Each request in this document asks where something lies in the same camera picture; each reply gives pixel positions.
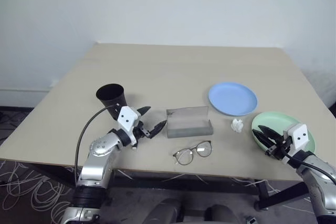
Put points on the green plastic plate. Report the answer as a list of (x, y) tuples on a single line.
[(273, 121)]

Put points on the black metal table frame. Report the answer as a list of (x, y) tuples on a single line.
[(183, 182)]

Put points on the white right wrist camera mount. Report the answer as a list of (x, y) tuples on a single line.
[(299, 135)]

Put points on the blue plastic plate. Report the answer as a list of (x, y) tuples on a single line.
[(232, 98)]

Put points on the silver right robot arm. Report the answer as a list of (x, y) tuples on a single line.
[(319, 182)]

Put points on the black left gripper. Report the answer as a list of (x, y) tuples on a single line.
[(142, 131)]

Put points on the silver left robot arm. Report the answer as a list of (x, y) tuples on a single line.
[(97, 147)]

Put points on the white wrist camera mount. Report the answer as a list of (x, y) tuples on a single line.
[(127, 118), (299, 135)]

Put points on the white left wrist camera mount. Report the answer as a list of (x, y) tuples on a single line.
[(127, 118)]

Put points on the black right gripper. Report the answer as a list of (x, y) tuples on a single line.
[(277, 148)]

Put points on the black plastic cup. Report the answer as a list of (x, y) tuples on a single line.
[(111, 96)]

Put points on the clear open glasses case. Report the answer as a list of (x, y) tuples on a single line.
[(187, 125)]

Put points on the small grey floor object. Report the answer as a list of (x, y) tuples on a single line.
[(250, 219)]

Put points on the dark rounded shape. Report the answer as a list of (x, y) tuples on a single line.
[(164, 212)]

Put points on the thin-rimmed round eyeglasses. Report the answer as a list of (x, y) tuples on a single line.
[(200, 149)]

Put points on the crumpled white tissue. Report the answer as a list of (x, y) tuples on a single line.
[(237, 125)]

